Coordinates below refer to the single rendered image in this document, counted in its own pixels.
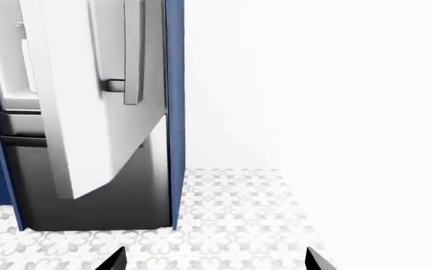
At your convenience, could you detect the silver fridge door handle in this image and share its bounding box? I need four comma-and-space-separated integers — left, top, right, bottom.
105, 0, 145, 106

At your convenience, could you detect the open silver fridge door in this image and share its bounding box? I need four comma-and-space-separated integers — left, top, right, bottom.
17, 0, 168, 200

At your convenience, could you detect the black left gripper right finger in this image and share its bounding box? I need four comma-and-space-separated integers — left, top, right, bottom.
304, 246, 338, 270

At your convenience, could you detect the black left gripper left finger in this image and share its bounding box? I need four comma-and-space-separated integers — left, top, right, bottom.
94, 245, 128, 270

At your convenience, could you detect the silver fridge body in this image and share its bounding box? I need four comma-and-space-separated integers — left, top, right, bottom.
0, 0, 173, 232

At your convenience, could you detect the blue fridge surround panel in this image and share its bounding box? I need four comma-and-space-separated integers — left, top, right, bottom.
162, 0, 186, 231

